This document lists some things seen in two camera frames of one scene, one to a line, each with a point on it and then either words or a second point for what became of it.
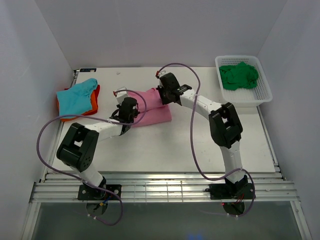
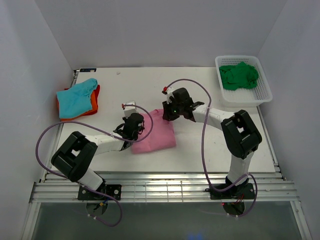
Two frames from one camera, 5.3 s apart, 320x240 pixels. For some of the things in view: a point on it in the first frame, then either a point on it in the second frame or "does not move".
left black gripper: (136, 113) → (125, 120)
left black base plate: (86, 192) does not move
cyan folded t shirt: (76, 100) does not move
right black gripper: (161, 89) → (167, 115)
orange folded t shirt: (93, 103) does not move
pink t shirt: (151, 110) → (162, 136)
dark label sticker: (87, 69) does not move
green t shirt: (240, 76) does not move
